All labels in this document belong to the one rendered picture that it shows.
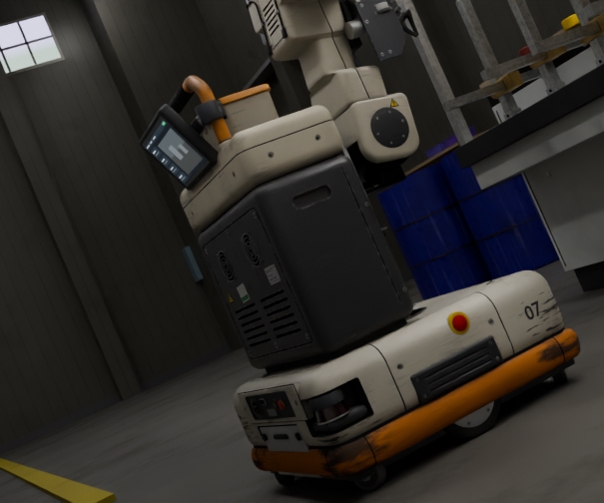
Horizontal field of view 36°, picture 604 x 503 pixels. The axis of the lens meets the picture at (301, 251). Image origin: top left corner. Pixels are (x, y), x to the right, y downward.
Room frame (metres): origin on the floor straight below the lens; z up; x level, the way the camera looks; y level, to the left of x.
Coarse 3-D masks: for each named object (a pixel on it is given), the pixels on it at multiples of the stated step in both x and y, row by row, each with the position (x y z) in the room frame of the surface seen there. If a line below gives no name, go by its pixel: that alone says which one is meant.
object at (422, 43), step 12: (396, 0) 3.52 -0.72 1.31; (408, 0) 3.50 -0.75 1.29; (408, 24) 3.51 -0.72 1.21; (420, 24) 3.50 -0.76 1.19; (420, 36) 3.50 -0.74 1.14; (420, 48) 3.51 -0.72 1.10; (432, 48) 3.51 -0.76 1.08; (432, 60) 3.50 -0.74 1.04; (432, 72) 3.50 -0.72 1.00; (444, 84) 3.50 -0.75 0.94; (444, 96) 3.49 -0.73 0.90; (456, 108) 3.50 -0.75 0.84; (456, 120) 3.49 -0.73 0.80; (456, 132) 3.51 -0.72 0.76; (468, 132) 3.50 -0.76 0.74
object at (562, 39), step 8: (592, 24) 2.70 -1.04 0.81; (568, 32) 2.66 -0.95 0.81; (576, 32) 2.67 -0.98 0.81; (584, 32) 2.68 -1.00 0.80; (592, 32) 2.69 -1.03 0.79; (544, 40) 2.62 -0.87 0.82; (552, 40) 2.63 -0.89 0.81; (560, 40) 2.64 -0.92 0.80; (568, 40) 2.65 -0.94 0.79; (576, 40) 2.70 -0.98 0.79; (536, 48) 2.61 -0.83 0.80; (544, 48) 2.62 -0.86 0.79; (552, 48) 2.65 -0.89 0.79
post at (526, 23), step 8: (512, 0) 2.98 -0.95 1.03; (520, 0) 2.98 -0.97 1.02; (512, 8) 3.00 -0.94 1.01; (520, 8) 2.97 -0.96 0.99; (520, 16) 2.98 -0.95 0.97; (528, 16) 2.98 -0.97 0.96; (520, 24) 2.99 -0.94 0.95; (528, 24) 2.98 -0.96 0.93; (528, 32) 2.98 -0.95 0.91; (536, 32) 2.98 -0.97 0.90; (528, 40) 2.99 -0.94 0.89; (536, 40) 2.98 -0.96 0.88; (544, 64) 2.97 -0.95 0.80; (552, 64) 2.98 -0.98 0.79; (544, 72) 2.99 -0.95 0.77; (552, 72) 2.98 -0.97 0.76; (544, 80) 3.00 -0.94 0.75; (552, 80) 2.97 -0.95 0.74; (560, 80) 2.98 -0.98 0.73
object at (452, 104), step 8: (528, 72) 3.21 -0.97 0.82; (536, 72) 3.22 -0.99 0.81; (528, 80) 3.21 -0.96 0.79; (488, 88) 3.14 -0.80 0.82; (496, 88) 3.15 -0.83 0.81; (504, 88) 3.16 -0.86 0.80; (464, 96) 3.10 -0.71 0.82; (472, 96) 3.11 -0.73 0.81; (480, 96) 3.12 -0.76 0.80; (448, 104) 3.07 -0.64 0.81; (456, 104) 3.08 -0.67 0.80; (464, 104) 3.10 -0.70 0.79
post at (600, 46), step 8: (576, 0) 2.75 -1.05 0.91; (584, 0) 2.75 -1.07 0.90; (576, 8) 2.76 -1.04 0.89; (584, 16) 2.75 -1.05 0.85; (584, 24) 2.76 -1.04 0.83; (592, 40) 2.76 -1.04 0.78; (600, 40) 2.75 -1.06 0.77; (592, 48) 2.77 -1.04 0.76; (600, 48) 2.74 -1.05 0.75; (600, 56) 2.76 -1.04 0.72
